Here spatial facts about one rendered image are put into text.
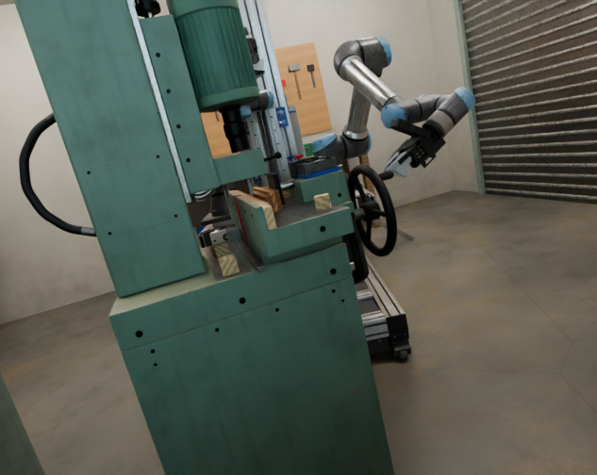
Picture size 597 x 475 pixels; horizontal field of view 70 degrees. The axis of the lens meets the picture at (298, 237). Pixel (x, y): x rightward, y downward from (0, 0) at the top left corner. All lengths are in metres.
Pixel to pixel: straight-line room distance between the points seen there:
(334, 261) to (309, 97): 3.80
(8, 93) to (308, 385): 4.09
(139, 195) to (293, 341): 0.52
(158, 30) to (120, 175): 0.35
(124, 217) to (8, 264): 3.79
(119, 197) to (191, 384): 0.47
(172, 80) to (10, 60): 3.71
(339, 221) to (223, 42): 0.52
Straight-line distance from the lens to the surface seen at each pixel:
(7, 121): 4.74
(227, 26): 1.17
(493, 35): 4.74
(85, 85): 1.11
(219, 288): 1.02
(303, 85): 4.77
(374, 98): 1.49
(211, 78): 1.14
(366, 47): 1.72
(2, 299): 4.95
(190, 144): 1.13
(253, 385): 1.12
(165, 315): 1.03
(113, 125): 1.09
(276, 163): 2.03
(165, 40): 1.16
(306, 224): 0.95
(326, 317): 1.10
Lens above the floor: 1.09
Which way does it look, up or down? 13 degrees down
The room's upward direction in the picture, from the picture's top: 13 degrees counter-clockwise
